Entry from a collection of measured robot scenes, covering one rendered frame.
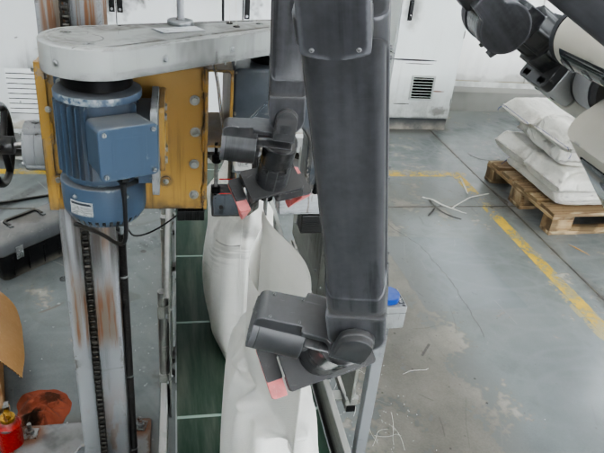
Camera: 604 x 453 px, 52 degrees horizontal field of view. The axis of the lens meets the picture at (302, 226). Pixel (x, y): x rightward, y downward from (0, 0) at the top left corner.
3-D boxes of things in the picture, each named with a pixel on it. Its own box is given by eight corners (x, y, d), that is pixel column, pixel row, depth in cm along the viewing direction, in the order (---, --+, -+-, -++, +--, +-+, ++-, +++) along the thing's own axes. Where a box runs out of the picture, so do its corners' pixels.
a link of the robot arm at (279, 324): (378, 345, 59) (383, 272, 64) (262, 316, 57) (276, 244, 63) (341, 395, 68) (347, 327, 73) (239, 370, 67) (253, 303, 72)
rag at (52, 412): (66, 433, 208) (65, 425, 206) (6, 438, 204) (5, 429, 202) (75, 387, 226) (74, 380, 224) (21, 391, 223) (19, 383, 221)
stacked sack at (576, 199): (616, 208, 376) (622, 190, 370) (551, 208, 368) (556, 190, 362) (557, 164, 433) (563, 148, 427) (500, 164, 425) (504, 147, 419)
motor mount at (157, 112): (167, 197, 112) (165, 111, 105) (129, 197, 111) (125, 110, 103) (168, 140, 137) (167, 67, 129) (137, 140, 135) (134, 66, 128)
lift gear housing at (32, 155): (49, 178, 131) (43, 128, 126) (22, 178, 130) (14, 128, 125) (57, 158, 140) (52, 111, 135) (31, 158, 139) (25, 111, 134)
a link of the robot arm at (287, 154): (298, 152, 101) (299, 126, 104) (256, 146, 100) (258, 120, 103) (291, 178, 106) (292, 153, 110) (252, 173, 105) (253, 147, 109)
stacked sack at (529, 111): (623, 137, 390) (631, 114, 383) (526, 133, 379) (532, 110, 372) (586, 115, 427) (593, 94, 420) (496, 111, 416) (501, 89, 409)
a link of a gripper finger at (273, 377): (247, 354, 84) (257, 344, 75) (297, 338, 86) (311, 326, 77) (263, 404, 82) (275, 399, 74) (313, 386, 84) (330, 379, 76)
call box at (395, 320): (404, 328, 146) (408, 306, 143) (371, 329, 144) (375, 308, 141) (393, 307, 153) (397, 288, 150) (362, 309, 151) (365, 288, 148)
